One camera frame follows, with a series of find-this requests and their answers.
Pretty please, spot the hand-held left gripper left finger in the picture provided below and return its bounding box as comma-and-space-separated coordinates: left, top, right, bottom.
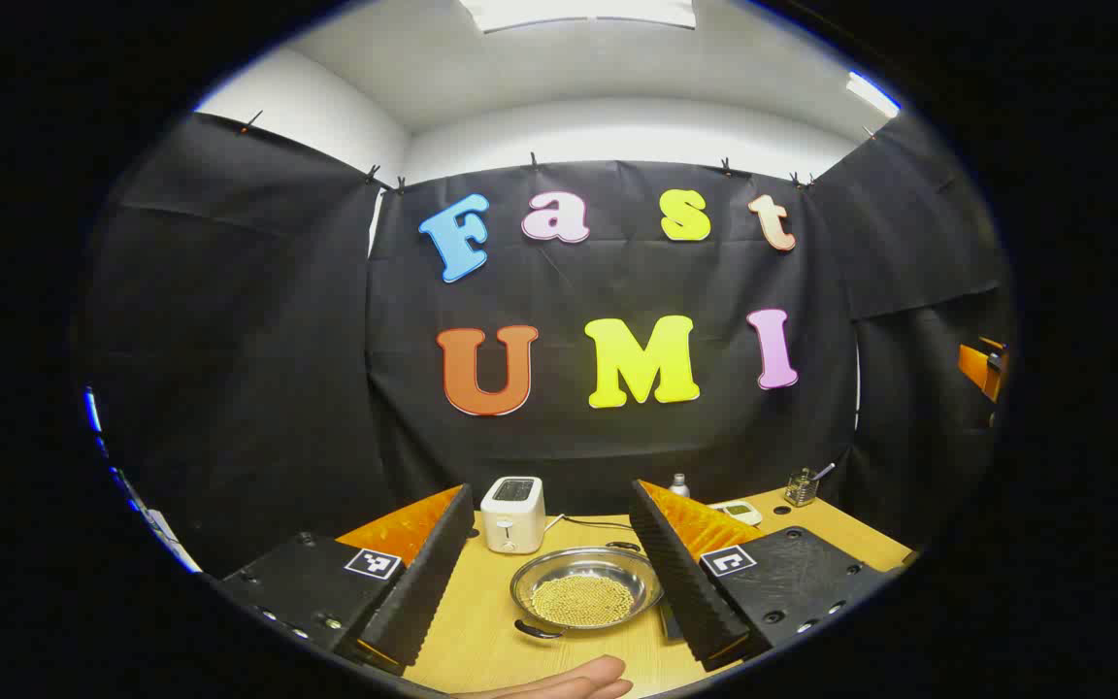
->
214, 483, 476, 679

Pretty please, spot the pile of yellow soybeans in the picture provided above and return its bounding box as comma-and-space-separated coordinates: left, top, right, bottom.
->
531, 574, 636, 627

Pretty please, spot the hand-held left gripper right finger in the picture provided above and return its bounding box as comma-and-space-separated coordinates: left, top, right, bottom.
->
629, 479, 895, 673

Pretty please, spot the stainless steel pot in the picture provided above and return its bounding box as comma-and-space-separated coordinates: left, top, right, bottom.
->
510, 542, 665, 640

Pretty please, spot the ceiling light panel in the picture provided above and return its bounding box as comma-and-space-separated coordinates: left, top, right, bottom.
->
846, 71, 902, 119
457, 0, 698, 33

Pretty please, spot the toaster power cable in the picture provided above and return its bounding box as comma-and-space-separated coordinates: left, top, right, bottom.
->
546, 515, 634, 534

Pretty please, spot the black backdrop cloth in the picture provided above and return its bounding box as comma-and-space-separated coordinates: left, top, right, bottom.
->
83, 112, 1016, 583

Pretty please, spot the white toaster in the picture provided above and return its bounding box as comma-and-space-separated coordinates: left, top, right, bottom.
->
479, 476, 547, 555

